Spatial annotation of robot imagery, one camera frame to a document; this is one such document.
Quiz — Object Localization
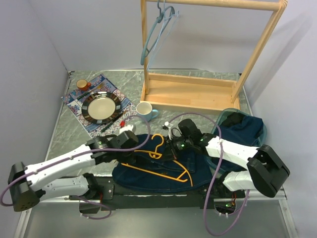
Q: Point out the light blue mug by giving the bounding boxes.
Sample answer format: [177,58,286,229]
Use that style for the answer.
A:
[136,102,159,122]

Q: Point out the orange small cup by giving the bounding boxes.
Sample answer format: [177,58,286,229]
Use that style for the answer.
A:
[76,79,91,92]

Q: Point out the blue patterned placemat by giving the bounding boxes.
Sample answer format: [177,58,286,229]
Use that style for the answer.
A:
[62,74,136,138]

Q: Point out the striped rim dinner plate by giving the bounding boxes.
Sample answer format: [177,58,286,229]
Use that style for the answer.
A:
[81,92,121,124]

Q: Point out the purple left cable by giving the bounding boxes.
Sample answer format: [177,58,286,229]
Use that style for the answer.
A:
[0,116,151,221]

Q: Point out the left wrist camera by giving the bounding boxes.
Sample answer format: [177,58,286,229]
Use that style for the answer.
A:
[119,124,136,134]

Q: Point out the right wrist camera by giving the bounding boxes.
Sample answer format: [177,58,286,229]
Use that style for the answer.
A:
[162,121,173,130]

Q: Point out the light blue wire hanger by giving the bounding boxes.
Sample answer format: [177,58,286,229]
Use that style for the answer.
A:
[140,0,179,71]

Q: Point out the green handled fork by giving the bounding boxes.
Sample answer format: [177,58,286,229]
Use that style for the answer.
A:
[77,83,104,100]

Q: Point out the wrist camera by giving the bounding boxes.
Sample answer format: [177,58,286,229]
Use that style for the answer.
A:
[119,124,136,134]
[162,121,173,130]

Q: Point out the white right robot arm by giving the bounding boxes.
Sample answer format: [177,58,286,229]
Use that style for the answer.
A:
[167,119,290,198]

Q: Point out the dark handled knife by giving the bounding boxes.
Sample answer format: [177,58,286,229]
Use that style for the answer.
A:
[101,110,127,133]

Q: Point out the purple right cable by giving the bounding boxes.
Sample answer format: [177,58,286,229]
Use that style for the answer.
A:
[168,113,250,236]

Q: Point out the wooden clothes rack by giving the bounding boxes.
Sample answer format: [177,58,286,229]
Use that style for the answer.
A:
[140,0,288,114]

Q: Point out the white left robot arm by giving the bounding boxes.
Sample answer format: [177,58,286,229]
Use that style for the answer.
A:
[8,130,139,212]

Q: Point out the teal plastic hanger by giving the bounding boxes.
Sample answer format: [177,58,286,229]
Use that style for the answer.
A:
[140,0,177,66]

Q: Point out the yellow plastic hanger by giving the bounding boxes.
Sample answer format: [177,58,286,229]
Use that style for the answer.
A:
[120,133,193,186]

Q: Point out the purple cable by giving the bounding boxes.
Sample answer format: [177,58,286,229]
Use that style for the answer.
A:
[168,113,250,236]
[0,116,151,221]

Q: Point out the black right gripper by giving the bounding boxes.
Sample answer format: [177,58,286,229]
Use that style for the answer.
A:
[160,134,193,162]

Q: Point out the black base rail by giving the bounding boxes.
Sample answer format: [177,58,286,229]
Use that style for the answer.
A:
[69,177,245,214]

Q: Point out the dark denim skirt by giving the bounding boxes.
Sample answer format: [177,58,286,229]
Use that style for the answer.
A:
[112,134,212,193]

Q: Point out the black garment in basket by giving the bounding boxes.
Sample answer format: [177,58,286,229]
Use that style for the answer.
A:
[221,112,245,127]

